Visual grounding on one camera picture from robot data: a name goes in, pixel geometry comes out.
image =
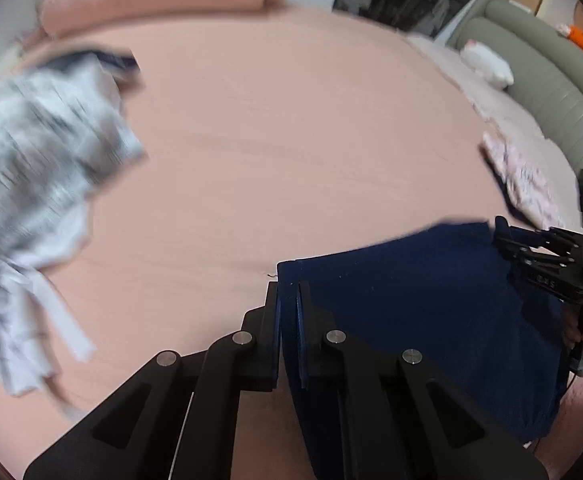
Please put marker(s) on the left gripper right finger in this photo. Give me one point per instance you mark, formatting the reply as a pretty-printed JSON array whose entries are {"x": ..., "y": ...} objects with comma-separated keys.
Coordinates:
[{"x": 370, "y": 415}]

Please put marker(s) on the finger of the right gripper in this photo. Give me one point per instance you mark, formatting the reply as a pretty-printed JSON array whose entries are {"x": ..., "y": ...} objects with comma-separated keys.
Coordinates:
[
  {"x": 531, "y": 263},
  {"x": 506, "y": 235}
]

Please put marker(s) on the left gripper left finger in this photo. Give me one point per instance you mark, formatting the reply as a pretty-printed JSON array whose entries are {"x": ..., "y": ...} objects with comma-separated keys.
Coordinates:
[{"x": 176, "y": 417}]

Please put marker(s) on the navy blue striped shorts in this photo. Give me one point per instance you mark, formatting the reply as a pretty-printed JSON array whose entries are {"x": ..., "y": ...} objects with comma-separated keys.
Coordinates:
[{"x": 447, "y": 292}]

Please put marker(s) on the pink folded printed garment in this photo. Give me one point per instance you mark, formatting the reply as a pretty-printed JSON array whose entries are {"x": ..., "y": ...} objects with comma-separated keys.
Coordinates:
[{"x": 525, "y": 185}]

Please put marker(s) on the grey padded headboard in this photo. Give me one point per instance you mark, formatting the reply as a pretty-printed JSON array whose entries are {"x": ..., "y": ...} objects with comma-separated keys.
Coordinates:
[{"x": 547, "y": 68}]

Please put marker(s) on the white plush toy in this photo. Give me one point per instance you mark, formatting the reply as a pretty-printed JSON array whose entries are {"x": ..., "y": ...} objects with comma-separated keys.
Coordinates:
[{"x": 487, "y": 64}]

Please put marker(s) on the pink bed sheet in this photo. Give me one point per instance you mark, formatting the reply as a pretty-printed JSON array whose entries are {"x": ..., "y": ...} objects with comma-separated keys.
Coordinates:
[{"x": 268, "y": 137}]

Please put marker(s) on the white grey patterned garment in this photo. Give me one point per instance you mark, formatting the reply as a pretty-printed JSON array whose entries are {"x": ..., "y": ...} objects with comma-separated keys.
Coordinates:
[{"x": 62, "y": 137}]

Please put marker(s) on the navy garment under pile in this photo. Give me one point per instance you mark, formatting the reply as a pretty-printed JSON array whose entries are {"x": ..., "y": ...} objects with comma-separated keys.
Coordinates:
[{"x": 122, "y": 66}]

